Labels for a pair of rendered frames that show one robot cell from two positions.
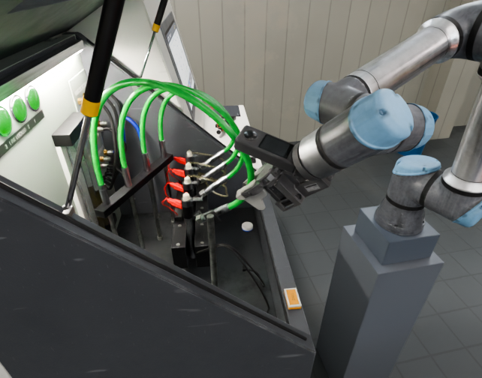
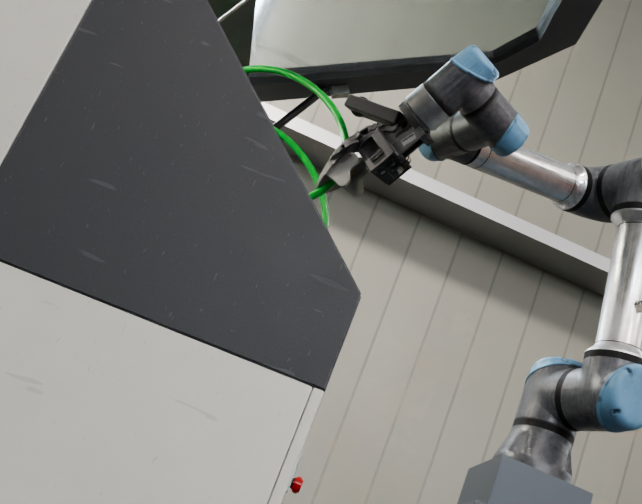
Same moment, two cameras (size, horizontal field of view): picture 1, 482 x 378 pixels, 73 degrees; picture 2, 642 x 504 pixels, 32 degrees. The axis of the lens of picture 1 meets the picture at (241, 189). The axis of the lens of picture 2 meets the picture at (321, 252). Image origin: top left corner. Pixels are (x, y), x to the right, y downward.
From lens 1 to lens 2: 175 cm
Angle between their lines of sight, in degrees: 56
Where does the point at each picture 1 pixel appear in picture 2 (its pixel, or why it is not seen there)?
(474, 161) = (614, 309)
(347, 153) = (445, 78)
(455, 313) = not seen: outside the picture
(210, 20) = not seen: hidden behind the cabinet
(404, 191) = (535, 393)
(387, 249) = (497, 469)
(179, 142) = not seen: hidden behind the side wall
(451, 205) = (591, 377)
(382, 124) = (472, 49)
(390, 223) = (511, 451)
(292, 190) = (388, 142)
